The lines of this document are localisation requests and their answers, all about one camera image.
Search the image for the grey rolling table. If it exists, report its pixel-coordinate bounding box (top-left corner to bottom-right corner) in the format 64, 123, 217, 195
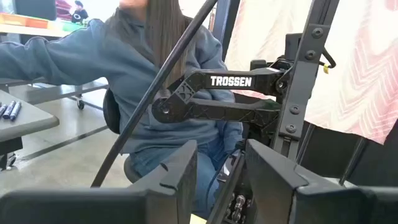
0, 77, 109, 110

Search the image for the black hooked cable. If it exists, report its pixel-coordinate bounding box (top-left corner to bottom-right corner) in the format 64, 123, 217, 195
318, 46, 337, 70

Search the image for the black office chair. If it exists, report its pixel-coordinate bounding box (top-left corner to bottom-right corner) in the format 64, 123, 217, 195
102, 88, 142, 184

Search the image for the dark vertical post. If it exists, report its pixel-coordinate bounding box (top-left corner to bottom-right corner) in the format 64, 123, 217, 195
212, 0, 242, 62

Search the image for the dark monitor screen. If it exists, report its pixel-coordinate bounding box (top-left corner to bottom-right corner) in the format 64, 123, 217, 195
14, 0, 57, 21

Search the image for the black backdrop panel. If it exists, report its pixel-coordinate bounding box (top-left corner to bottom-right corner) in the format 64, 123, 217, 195
297, 119, 398, 187

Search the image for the pink white patterned curtain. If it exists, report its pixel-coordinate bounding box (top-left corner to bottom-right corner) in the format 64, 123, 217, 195
224, 0, 398, 146

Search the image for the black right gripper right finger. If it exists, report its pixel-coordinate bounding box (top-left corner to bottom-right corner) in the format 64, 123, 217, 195
245, 139, 398, 224

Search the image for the table with colourful bins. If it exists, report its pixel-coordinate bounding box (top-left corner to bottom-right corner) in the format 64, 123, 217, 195
0, 12, 86, 38

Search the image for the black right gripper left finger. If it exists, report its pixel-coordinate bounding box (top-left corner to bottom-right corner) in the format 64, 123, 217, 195
0, 139, 198, 224

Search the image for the black diagonal tube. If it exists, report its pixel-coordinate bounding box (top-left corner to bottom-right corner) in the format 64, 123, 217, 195
90, 0, 219, 189

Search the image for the person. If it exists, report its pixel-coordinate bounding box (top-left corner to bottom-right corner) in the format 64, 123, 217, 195
0, 0, 244, 220
70, 0, 90, 24

